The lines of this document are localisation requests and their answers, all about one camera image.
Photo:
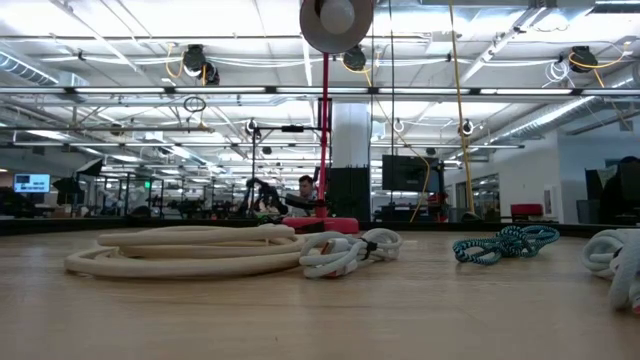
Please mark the red desk lamp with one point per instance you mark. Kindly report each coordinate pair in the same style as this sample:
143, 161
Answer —
336, 20

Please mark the black wall television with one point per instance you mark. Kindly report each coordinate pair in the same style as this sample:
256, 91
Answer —
410, 174

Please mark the black column panel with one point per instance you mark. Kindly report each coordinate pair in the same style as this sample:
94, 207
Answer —
350, 195

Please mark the black background robot arm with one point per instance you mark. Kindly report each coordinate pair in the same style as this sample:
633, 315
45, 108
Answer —
265, 192

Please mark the black camera stand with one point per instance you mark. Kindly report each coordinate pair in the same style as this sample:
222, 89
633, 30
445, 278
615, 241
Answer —
292, 129

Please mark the person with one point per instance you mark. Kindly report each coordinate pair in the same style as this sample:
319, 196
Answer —
306, 187

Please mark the blue screen monitor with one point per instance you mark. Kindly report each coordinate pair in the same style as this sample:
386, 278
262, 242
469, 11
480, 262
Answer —
31, 183

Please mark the red box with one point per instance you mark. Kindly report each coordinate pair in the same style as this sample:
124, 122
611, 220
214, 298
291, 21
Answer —
526, 210

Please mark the black metal table frame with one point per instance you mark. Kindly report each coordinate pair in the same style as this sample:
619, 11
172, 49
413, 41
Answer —
50, 226

